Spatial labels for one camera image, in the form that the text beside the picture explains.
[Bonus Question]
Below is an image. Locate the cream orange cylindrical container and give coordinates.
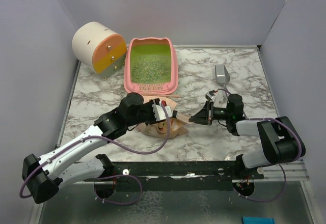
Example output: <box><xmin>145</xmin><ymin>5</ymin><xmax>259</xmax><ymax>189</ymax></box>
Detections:
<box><xmin>71</xmin><ymin>21</ymin><xmax>127</xmax><ymax>79</ymax></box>

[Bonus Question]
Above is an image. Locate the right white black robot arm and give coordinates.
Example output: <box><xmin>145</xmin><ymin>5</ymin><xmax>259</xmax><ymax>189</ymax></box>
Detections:
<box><xmin>189</xmin><ymin>91</ymin><xmax>306</xmax><ymax>179</ymax></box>

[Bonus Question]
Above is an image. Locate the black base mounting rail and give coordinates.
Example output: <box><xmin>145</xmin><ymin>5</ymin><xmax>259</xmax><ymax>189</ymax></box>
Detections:
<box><xmin>96</xmin><ymin>154</ymin><xmax>264</xmax><ymax>192</ymax></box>

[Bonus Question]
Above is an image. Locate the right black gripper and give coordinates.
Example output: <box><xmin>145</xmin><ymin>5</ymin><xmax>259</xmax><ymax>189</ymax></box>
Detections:
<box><xmin>189</xmin><ymin>100</ymin><xmax>232</xmax><ymax>126</ymax></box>

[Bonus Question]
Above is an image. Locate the pink green litter box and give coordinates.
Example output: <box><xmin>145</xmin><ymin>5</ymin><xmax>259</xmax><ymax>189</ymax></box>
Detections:
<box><xmin>124</xmin><ymin>37</ymin><xmax>179</xmax><ymax>95</ymax></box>

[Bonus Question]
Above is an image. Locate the green litter granules pile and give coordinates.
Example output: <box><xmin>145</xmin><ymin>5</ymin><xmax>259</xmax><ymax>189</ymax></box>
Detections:
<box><xmin>130</xmin><ymin>54</ymin><xmax>171</xmax><ymax>84</ymax></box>

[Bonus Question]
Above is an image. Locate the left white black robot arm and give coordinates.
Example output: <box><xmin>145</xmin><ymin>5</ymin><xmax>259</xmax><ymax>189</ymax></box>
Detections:
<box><xmin>19</xmin><ymin>93</ymin><xmax>172</xmax><ymax>204</ymax></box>

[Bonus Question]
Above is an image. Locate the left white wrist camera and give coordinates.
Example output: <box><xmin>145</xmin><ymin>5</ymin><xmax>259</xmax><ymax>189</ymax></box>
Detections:
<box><xmin>152</xmin><ymin>102</ymin><xmax>173</xmax><ymax>121</ymax></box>

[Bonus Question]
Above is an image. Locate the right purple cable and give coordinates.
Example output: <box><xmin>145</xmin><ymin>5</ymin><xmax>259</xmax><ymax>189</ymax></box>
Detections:
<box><xmin>216</xmin><ymin>88</ymin><xmax>303</xmax><ymax>203</ymax></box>

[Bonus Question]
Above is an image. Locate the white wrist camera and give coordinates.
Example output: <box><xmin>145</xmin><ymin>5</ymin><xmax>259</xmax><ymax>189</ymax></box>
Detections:
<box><xmin>152</xmin><ymin>102</ymin><xmax>173</xmax><ymax>121</ymax></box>
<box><xmin>205</xmin><ymin>90</ymin><xmax>225</xmax><ymax>105</ymax></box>

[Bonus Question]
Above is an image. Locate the clear plastic litter scoop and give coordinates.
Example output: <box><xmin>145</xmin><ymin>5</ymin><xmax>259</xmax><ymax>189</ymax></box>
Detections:
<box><xmin>214</xmin><ymin>64</ymin><xmax>230</xmax><ymax>94</ymax></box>

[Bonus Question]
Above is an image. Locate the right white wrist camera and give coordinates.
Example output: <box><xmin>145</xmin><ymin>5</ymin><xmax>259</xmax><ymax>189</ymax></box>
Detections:
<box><xmin>205</xmin><ymin>90</ymin><xmax>225</xmax><ymax>105</ymax></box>

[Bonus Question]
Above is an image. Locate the blue object at bottom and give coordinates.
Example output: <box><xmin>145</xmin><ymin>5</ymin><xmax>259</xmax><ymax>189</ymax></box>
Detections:
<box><xmin>242</xmin><ymin>216</ymin><xmax>275</xmax><ymax>224</ymax></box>

